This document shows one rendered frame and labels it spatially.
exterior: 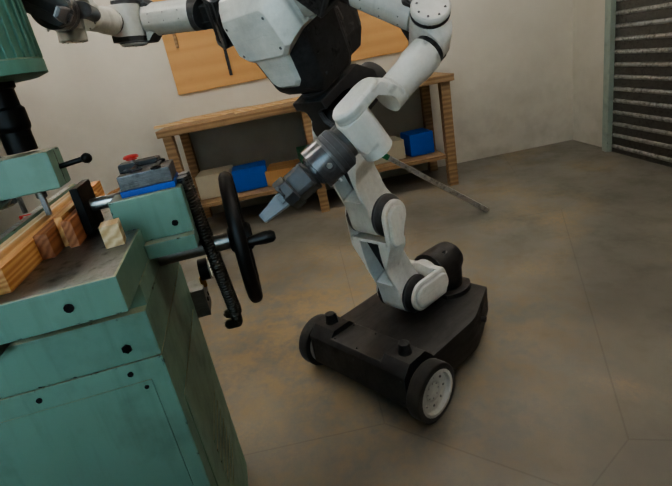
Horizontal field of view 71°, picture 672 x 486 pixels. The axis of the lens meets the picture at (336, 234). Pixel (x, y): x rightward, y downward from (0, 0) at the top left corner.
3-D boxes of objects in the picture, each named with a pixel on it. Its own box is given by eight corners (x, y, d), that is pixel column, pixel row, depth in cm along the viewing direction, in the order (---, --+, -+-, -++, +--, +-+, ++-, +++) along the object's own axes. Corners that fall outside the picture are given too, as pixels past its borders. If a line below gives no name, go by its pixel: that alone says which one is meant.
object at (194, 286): (212, 314, 129) (204, 288, 126) (167, 326, 127) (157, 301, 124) (212, 300, 137) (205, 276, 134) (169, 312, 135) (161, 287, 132)
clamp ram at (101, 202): (126, 225, 91) (110, 180, 88) (86, 235, 90) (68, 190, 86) (133, 213, 99) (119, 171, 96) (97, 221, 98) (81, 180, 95)
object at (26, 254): (12, 292, 69) (0, 268, 68) (-3, 296, 69) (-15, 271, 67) (105, 194, 126) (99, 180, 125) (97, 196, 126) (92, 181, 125)
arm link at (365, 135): (357, 185, 90) (401, 145, 90) (324, 146, 84) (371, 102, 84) (336, 166, 100) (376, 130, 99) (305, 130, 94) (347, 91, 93)
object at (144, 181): (176, 186, 89) (167, 158, 87) (116, 200, 87) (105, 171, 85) (180, 173, 101) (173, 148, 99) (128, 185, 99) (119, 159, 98)
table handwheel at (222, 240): (236, 170, 114) (266, 284, 118) (152, 189, 111) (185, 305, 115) (233, 165, 86) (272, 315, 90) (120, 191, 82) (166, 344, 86)
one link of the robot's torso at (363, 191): (375, 215, 172) (329, 95, 149) (413, 221, 159) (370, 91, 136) (348, 240, 164) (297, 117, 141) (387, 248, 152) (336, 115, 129)
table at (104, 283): (193, 295, 71) (181, 259, 69) (-24, 353, 66) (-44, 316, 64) (203, 198, 127) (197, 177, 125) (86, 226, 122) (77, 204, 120)
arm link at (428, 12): (460, 31, 102) (372, -6, 108) (469, -17, 90) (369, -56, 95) (433, 71, 100) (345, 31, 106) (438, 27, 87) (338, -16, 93)
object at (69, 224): (80, 245, 85) (69, 220, 83) (70, 248, 85) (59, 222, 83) (101, 220, 101) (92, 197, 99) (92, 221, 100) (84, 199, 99)
